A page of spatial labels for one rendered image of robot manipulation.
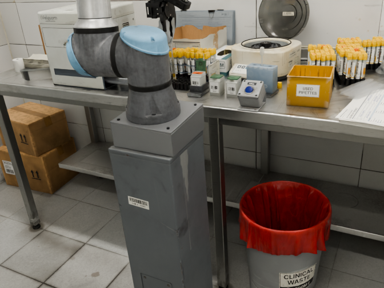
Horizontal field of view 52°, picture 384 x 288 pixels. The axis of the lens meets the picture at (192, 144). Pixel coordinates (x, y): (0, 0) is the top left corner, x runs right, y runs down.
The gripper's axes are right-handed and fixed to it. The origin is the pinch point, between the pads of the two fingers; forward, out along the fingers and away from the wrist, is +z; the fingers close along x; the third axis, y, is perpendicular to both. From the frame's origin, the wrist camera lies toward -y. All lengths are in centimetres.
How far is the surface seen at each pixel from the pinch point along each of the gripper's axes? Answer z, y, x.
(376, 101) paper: 16, -73, 2
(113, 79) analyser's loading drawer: 13.9, 21.7, 10.3
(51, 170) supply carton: 89, 109, -21
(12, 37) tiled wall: 13, 151, -52
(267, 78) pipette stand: 11.6, -37.9, 2.0
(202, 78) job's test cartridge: 11.9, -15.3, 6.6
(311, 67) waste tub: 9, -51, -4
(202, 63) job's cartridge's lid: 7.5, -13.9, 2.9
